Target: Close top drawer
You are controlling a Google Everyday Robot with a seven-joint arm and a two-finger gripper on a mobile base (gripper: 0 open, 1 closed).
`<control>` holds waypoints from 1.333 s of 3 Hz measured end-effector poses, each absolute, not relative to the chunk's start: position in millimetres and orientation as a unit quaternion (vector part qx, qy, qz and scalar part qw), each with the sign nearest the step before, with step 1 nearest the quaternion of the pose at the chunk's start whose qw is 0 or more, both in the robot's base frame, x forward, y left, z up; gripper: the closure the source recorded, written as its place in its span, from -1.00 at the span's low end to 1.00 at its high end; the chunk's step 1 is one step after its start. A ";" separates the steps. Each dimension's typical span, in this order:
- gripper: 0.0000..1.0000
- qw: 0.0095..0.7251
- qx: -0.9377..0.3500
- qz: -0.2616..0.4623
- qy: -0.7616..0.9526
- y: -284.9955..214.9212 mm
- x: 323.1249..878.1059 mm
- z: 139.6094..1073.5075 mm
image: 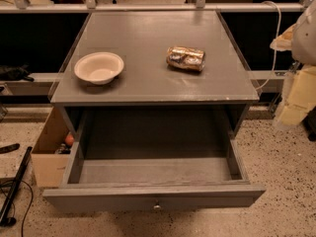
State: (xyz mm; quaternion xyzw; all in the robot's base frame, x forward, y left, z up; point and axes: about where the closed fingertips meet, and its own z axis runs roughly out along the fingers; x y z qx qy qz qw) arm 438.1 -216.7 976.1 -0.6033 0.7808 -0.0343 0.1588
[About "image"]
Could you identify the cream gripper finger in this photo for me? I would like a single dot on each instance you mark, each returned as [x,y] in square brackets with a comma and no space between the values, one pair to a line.
[298,98]
[283,41]

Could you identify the grey top drawer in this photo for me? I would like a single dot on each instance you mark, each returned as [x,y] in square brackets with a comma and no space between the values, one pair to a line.
[145,159]

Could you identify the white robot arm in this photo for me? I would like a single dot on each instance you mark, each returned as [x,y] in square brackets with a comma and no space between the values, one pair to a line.
[304,39]

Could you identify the grey wooden drawer cabinet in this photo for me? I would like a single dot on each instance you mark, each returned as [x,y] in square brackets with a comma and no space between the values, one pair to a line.
[155,78]

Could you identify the crushed gold can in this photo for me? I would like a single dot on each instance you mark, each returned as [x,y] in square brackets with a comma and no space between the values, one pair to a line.
[186,58]

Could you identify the white paper bowl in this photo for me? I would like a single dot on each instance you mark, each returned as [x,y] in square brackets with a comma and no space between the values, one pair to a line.
[99,68]

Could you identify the orange ball in box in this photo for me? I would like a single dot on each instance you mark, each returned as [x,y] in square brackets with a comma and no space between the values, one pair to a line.
[69,140]

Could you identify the cardboard box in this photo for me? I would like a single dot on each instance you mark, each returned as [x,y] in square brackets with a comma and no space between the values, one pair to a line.
[50,154]

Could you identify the black bag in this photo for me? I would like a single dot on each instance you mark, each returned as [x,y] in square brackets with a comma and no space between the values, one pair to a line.
[15,73]

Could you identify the black stand pole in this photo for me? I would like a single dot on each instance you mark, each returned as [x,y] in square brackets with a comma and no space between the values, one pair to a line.
[5,220]

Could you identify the metal rail frame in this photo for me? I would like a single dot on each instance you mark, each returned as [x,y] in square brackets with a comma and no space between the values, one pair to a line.
[148,7]

